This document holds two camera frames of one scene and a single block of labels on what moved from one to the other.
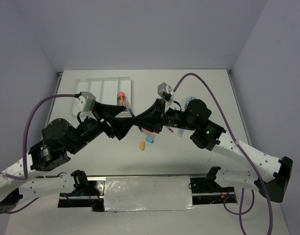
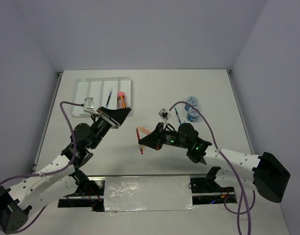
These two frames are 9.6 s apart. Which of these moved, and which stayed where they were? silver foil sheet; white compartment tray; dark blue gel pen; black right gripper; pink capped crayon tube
Moved: dark blue gel pen; black right gripper
Stayed: white compartment tray; pink capped crayon tube; silver foil sheet
